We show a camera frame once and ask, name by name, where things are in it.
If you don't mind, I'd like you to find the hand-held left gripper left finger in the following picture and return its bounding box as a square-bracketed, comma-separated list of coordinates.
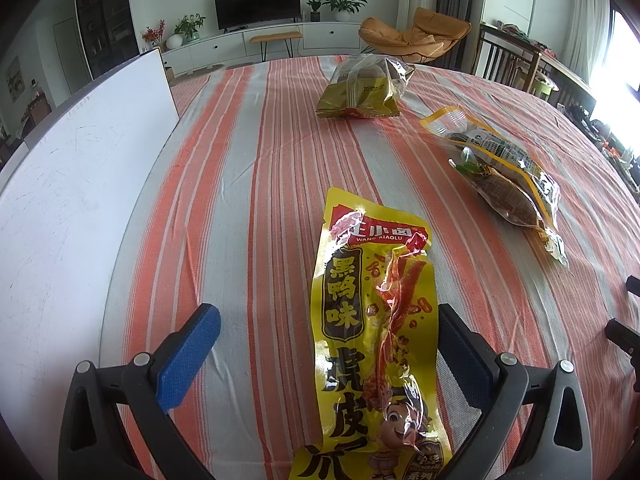
[58, 303, 222, 480]

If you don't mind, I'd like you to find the wooden bench with metal legs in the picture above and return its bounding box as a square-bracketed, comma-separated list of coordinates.
[249, 31, 304, 63]

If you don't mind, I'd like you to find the green plastic stool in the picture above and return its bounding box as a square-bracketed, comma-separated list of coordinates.
[531, 72, 560, 98]

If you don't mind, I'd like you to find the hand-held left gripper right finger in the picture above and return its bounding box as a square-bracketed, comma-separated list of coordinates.
[437, 303, 593, 480]

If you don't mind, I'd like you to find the white board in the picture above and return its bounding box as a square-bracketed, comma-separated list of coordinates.
[0, 46, 180, 426]

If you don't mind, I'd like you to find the wooden dining table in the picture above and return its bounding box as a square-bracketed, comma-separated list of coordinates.
[535, 50, 596, 106]

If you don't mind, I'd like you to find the large leafy plant white pot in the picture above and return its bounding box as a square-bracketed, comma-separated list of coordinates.
[321, 0, 368, 22]

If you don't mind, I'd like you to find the grey curtain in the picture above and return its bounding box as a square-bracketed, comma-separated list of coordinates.
[435, 0, 476, 68]

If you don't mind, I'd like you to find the orange grey striped tablecloth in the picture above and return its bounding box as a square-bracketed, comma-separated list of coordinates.
[30, 55, 640, 480]

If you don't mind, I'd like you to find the olive gold snack packet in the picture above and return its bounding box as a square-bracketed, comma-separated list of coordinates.
[316, 53, 416, 118]

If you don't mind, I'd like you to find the framed wall picture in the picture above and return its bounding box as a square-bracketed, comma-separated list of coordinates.
[5, 56, 26, 98]

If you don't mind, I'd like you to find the red flower arrangement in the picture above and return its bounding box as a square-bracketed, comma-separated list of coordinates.
[141, 20, 166, 53]

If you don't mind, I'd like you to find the yellow snack packet red label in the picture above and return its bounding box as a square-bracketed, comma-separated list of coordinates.
[289, 187, 455, 480]

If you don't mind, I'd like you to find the orange lounge chair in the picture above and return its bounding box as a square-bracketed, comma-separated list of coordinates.
[358, 7, 472, 63]

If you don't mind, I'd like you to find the clear packet with yellow border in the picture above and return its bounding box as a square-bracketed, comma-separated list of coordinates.
[419, 105, 570, 267]

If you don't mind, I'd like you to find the black flat television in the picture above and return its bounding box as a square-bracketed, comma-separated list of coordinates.
[213, 0, 302, 31]

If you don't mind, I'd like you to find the white low media cabinet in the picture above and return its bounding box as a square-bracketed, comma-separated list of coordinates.
[160, 20, 373, 78]

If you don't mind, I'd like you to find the white door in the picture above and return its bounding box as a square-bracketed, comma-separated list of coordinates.
[52, 17, 93, 93]

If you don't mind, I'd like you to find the dark glass display cabinet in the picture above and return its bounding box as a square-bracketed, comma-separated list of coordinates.
[74, 0, 138, 81]

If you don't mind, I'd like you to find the dark wooden chair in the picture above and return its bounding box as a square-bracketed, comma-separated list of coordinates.
[470, 22, 541, 93]

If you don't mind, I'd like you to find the green plant in white vase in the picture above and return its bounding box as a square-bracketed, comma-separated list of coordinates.
[166, 13, 207, 51]

